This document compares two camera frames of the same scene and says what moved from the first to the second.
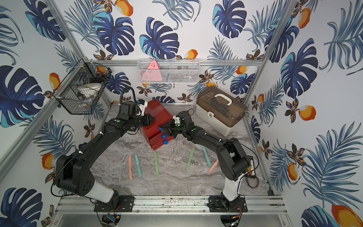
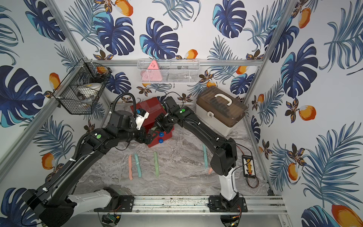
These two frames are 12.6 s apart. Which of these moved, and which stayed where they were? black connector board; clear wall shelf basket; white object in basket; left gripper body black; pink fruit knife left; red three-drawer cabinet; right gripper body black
Moved: left gripper body black; red three-drawer cabinet; right gripper body black
Stayed: pink fruit knife left; black connector board; white object in basket; clear wall shelf basket
